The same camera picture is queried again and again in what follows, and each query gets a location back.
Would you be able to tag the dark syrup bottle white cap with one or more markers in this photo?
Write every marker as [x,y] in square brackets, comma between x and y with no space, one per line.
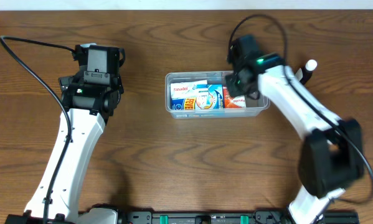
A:
[304,74]

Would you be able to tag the red Panadol ActiFast box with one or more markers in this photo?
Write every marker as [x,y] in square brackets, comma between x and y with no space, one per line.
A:
[233,102]

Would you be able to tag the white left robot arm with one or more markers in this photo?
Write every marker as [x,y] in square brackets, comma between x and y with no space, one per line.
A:
[89,98]

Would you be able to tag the clear plastic container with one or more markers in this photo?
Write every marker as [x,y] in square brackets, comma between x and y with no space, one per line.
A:
[253,107]

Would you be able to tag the white blue Panadol box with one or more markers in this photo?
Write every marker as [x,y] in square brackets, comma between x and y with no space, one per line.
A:
[188,89]

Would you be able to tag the blue Kool Fever box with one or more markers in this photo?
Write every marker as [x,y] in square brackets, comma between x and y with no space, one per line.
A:
[213,100]

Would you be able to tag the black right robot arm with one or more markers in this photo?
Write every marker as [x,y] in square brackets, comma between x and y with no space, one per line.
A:
[331,156]

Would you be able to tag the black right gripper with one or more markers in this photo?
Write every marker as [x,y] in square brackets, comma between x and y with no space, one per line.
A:
[235,88]

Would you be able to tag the black mounting rail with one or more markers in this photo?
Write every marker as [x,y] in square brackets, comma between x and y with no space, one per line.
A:
[266,216]

